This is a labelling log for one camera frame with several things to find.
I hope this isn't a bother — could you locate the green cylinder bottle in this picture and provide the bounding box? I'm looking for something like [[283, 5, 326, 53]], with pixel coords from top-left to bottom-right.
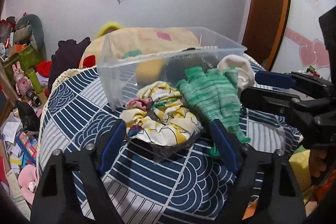
[[27, 68, 43, 94]]

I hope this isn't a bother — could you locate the green cardboard box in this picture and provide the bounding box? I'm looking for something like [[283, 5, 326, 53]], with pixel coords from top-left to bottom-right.
[[3, 46, 43, 85]]

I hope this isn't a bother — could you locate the yellow floral white cloth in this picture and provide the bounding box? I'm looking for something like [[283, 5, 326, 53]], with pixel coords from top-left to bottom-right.
[[120, 81, 201, 147]]

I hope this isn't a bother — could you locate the beige plush pillow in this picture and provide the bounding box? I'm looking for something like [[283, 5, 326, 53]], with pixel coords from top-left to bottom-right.
[[79, 27, 200, 69]]

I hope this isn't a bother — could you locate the brown wooden door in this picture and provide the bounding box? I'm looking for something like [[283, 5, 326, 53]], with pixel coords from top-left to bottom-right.
[[242, 0, 291, 71]]

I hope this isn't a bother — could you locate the dark purple garment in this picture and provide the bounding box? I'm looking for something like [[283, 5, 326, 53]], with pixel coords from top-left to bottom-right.
[[48, 37, 91, 93]]

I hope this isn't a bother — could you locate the yellow soft ball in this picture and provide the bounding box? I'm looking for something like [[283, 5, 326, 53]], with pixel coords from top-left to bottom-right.
[[135, 59, 165, 85]]

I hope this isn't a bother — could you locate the grey green plush toy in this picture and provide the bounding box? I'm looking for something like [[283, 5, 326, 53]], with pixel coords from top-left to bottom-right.
[[14, 14, 47, 59]]

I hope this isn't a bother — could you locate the green knitted glove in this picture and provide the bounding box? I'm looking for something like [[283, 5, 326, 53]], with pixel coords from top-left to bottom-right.
[[177, 67, 251, 144]]

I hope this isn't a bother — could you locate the pink plush toy on floor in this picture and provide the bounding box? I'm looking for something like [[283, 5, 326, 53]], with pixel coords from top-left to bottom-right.
[[18, 164, 39, 205]]

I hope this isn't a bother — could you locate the red plush item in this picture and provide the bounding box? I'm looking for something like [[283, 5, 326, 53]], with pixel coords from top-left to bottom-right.
[[36, 60, 52, 78]]

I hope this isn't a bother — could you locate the pink rabbit plush toy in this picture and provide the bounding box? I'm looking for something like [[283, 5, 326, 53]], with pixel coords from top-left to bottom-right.
[[12, 61, 34, 97]]

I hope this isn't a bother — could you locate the white sock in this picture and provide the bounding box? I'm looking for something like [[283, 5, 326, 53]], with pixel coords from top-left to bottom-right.
[[217, 55, 255, 94]]

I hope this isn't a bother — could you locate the clear plastic storage box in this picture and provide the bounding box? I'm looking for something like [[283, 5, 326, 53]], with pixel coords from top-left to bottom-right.
[[97, 27, 246, 110]]

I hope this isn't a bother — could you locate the blue white patterned tablecloth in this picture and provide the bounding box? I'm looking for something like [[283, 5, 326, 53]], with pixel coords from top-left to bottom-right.
[[36, 52, 302, 224]]

